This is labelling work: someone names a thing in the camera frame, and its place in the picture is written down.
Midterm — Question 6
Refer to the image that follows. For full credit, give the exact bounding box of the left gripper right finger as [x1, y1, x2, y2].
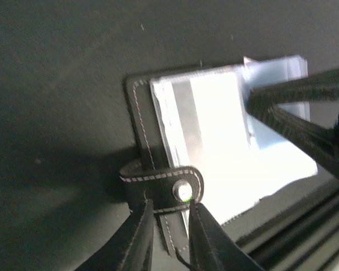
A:
[189, 200, 263, 270]

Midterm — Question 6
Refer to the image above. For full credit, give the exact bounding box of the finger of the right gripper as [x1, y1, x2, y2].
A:
[247, 68, 339, 180]

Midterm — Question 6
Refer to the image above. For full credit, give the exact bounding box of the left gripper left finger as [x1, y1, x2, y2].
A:
[77, 200, 154, 271]

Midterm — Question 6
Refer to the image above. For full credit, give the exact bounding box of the black leather card holder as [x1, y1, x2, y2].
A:
[119, 55, 339, 257]

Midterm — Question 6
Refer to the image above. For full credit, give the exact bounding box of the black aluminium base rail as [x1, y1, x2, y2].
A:
[236, 188, 339, 270]

